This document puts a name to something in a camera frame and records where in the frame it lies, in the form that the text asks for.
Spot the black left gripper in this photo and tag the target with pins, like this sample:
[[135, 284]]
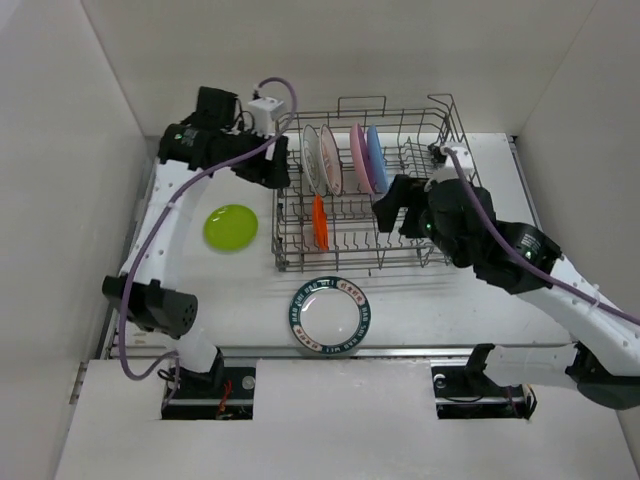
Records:
[[278, 176]]

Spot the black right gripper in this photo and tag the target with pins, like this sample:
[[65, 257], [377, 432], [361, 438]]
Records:
[[406, 192]]

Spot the white plate green emblem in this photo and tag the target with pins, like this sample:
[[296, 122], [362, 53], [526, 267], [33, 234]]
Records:
[[311, 160]]

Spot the white plate orange sunburst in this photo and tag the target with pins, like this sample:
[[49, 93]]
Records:
[[331, 167]]

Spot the lime green plate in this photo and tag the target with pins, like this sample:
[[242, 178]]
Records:
[[230, 228]]

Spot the blue plate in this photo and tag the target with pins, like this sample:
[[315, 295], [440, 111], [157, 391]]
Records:
[[377, 160]]

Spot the pink plate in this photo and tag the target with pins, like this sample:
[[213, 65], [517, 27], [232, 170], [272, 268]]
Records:
[[359, 154]]

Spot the white plate teal rim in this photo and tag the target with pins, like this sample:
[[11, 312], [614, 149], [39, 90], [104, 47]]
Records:
[[329, 315]]

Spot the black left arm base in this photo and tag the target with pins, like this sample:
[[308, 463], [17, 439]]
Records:
[[225, 394]]

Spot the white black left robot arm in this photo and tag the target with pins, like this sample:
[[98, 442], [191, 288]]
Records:
[[220, 133]]

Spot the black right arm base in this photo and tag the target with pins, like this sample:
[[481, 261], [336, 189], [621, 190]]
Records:
[[460, 395]]

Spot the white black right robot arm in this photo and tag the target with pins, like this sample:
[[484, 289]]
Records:
[[602, 360]]

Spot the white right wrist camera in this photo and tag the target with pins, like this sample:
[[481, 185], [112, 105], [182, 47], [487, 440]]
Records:
[[446, 157]]

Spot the grey wire dish rack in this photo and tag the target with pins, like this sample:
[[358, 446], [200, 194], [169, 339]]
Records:
[[372, 200]]

